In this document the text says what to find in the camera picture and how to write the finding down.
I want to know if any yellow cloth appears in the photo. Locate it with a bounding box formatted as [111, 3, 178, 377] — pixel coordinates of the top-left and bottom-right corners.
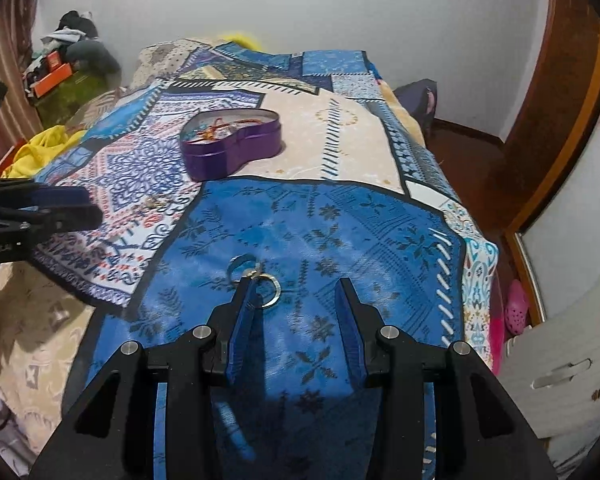
[1, 125, 86, 179]

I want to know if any pile of clothes and boxes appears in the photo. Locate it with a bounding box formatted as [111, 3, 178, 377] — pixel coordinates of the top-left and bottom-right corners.
[22, 10, 121, 128]

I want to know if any blue patchwork bedspread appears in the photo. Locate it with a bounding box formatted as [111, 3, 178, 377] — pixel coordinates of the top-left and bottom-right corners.
[0, 40, 498, 479]

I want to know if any dark purple pillow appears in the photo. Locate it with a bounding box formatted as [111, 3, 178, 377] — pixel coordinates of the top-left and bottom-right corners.
[393, 79, 438, 136]

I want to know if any white cabinet with stickers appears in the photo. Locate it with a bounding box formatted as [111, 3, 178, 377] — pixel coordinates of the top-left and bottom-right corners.
[498, 280, 600, 479]

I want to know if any white sliding wardrobe door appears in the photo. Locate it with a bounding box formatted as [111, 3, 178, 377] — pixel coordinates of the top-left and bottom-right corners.
[522, 116, 600, 321]

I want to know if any wooden wardrobe frame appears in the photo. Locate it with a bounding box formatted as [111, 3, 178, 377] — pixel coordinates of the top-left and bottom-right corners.
[502, 0, 600, 235]

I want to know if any silver ring keychain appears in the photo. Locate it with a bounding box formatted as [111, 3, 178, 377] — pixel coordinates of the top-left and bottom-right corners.
[225, 252, 282, 309]

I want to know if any pink slipper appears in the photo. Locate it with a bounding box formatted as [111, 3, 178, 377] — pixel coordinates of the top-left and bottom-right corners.
[504, 280, 529, 336]

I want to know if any striped red curtain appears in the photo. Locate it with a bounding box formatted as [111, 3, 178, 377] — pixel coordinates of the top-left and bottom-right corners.
[0, 0, 43, 159]

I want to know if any orange box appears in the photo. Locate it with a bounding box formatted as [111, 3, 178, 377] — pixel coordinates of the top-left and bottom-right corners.
[32, 63, 73, 99]

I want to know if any small beaded jewelry piece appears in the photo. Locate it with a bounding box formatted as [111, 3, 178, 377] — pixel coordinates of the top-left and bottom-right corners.
[134, 195, 172, 214]

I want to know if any purple heart-shaped tin box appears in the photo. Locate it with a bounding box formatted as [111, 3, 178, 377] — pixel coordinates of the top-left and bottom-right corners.
[178, 108, 283, 182]

